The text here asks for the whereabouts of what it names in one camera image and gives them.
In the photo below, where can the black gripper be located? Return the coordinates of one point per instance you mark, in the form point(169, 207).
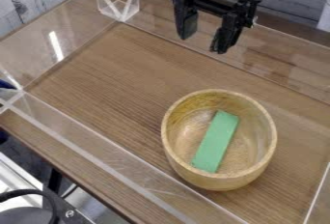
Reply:
point(240, 15)

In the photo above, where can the green rectangular block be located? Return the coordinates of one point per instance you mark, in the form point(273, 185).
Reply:
point(216, 142)

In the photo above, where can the brown wooden bowl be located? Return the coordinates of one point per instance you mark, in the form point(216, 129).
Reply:
point(252, 149)

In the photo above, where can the blue object at left edge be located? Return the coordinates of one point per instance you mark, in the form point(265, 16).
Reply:
point(6, 85)

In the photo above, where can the black table leg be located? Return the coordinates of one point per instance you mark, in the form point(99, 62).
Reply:
point(55, 181)

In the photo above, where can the clear acrylic corner bracket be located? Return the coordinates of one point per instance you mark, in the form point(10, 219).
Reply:
point(119, 10)

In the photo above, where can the clear acrylic front wall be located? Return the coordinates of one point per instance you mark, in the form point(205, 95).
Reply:
point(141, 191)

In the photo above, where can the black metal base plate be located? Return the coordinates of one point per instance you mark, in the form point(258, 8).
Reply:
point(67, 213)

